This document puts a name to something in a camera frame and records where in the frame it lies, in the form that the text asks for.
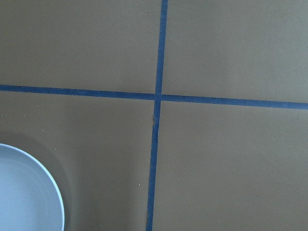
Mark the light blue plate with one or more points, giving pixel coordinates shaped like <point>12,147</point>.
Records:
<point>30,199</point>

